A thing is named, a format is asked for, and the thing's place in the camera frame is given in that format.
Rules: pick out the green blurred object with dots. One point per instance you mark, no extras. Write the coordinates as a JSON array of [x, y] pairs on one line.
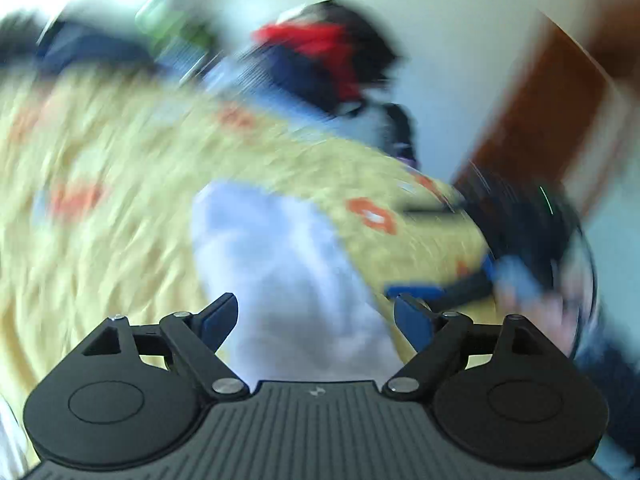
[[170, 20]]

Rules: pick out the yellow printed blanket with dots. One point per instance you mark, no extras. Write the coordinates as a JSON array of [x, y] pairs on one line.
[[100, 240]]

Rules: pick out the pale grey bed sheet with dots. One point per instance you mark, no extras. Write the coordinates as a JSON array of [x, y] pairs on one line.
[[10, 440]]

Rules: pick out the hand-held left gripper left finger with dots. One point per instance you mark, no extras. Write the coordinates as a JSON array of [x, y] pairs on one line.
[[220, 320]]

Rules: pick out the white small shirt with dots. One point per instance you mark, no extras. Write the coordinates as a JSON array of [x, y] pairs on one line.
[[280, 270]]

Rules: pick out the navy blue cloth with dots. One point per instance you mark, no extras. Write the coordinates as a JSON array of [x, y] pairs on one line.
[[300, 80]]

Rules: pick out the dark blue cloth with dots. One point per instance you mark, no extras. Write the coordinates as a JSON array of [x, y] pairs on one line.
[[90, 47]]

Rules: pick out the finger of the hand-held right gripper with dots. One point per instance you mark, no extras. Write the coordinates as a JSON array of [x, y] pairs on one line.
[[430, 208], [465, 287]]

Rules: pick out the black and white cloth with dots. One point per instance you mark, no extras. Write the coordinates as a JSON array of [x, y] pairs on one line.
[[395, 125]]

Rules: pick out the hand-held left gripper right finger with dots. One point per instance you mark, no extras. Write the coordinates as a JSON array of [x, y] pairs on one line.
[[412, 322]]

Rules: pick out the brown wooden door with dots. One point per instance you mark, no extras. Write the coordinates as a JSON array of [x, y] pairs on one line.
[[540, 110]]

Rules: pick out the person's right hand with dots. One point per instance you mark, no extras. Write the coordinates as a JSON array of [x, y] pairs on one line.
[[535, 315]]

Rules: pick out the red cloth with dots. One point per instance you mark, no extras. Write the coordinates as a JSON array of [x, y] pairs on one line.
[[320, 45]]

